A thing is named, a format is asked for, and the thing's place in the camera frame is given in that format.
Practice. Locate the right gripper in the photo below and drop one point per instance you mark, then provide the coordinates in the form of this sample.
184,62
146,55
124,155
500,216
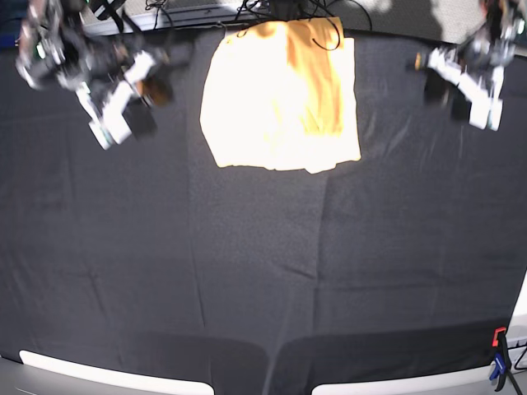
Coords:
129,91

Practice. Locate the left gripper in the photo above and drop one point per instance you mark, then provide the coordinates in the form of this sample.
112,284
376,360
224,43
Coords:
478,80

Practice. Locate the yellow t-shirt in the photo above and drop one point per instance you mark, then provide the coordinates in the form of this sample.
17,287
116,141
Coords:
280,96

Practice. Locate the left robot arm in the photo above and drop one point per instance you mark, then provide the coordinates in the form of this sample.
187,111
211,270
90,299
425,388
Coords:
498,35

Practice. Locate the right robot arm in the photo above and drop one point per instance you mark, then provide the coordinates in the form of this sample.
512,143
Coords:
97,51

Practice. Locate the black box device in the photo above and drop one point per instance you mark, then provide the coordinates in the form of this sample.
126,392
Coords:
100,8

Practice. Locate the black table cloth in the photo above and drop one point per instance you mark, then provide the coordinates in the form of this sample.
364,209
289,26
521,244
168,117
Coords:
149,259

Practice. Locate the white front bar left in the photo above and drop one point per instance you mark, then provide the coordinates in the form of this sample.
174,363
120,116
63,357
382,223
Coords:
113,377

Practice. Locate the white bar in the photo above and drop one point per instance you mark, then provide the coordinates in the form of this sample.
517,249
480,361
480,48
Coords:
470,381
113,377

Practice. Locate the white front bar right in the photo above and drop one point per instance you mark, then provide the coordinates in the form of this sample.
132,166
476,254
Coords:
470,381

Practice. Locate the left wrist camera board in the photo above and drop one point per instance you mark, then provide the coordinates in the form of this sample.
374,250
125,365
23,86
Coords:
486,113

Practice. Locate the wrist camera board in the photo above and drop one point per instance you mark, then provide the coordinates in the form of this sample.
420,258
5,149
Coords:
110,131
486,113

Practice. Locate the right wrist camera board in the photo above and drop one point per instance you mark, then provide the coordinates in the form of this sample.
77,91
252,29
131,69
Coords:
110,131

